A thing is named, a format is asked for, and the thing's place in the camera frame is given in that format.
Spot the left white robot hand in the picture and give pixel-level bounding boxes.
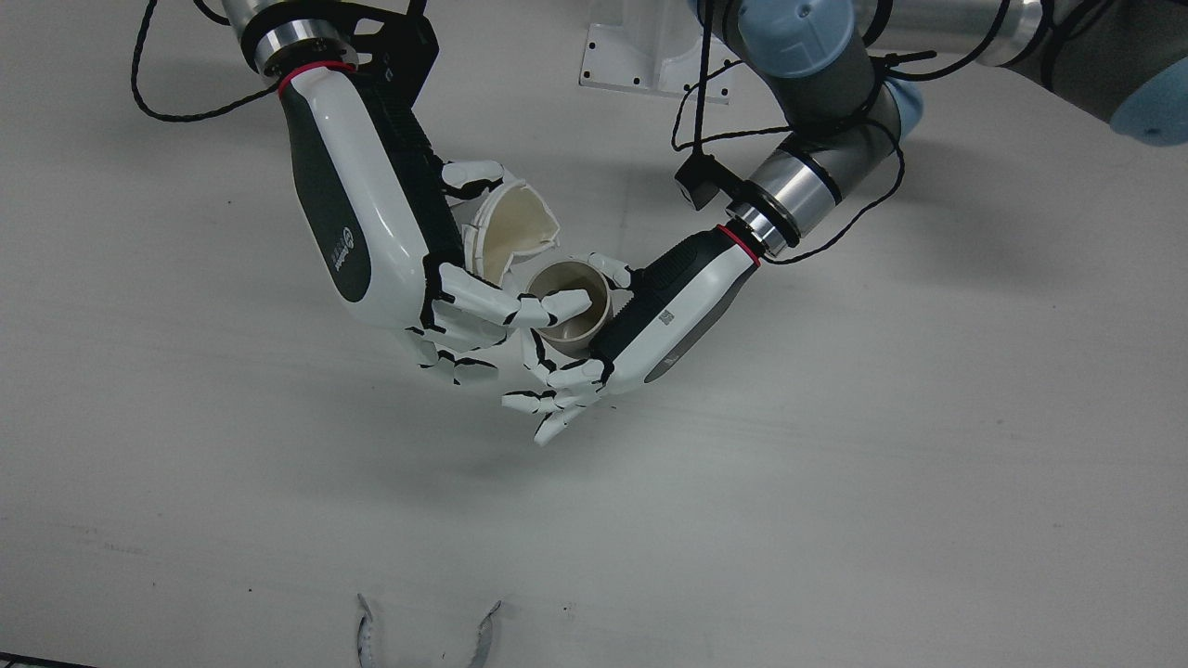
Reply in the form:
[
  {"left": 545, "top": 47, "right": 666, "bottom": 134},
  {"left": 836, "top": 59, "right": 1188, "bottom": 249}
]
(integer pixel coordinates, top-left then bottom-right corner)
[{"left": 502, "top": 225, "right": 762, "bottom": 447}]

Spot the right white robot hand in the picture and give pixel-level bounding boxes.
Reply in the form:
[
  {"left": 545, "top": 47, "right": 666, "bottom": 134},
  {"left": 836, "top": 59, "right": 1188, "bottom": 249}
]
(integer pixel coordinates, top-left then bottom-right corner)
[{"left": 278, "top": 61, "right": 592, "bottom": 391}]

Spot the beige paper cup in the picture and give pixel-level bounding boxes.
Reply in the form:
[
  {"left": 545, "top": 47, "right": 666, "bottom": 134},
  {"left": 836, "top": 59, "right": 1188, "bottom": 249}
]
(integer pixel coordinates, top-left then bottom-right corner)
[{"left": 525, "top": 261, "right": 613, "bottom": 353}]

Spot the white pouring cup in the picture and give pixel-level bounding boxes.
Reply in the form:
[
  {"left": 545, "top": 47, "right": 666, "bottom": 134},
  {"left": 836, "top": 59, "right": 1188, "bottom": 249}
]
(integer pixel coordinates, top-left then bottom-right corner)
[{"left": 461, "top": 181, "right": 562, "bottom": 284}]

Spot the curved black flexible band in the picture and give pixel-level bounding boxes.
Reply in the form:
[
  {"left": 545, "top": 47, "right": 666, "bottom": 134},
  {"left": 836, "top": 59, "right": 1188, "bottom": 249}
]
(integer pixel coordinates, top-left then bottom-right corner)
[{"left": 356, "top": 594, "right": 503, "bottom": 668}]

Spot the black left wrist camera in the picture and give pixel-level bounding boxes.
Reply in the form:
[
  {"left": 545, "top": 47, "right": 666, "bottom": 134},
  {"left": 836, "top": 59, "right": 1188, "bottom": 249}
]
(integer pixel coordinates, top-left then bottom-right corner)
[{"left": 675, "top": 153, "right": 739, "bottom": 210}]

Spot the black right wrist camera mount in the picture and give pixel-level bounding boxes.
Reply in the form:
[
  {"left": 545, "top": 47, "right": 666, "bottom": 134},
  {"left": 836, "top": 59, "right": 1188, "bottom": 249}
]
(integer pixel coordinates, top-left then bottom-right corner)
[{"left": 316, "top": 5, "right": 439, "bottom": 103}]

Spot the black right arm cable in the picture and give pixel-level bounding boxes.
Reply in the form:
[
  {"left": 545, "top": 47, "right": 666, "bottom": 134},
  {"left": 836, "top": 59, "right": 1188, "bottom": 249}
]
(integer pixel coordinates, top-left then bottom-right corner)
[{"left": 132, "top": 0, "right": 279, "bottom": 123}]

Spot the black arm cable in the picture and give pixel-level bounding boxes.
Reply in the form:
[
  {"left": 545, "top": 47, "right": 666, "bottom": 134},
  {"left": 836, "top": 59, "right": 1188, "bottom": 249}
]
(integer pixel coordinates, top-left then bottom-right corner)
[
  {"left": 132, "top": 0, "right": 279, "bottom": 123},
  {"left": 671, "top": 0, "right": 1022, "bottom": 266}
]

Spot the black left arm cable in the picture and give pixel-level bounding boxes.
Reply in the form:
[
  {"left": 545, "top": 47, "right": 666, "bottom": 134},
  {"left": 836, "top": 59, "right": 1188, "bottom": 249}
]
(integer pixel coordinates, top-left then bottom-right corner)
[{"left": 671, "top": 0, "right": 1022, "bottom": 266}]

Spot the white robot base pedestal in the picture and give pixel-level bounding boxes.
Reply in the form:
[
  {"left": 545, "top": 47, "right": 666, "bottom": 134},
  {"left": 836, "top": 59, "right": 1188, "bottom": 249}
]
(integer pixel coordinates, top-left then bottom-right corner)
[{"left": 578, "top": 0, "right": 734, "bottom": 101}]

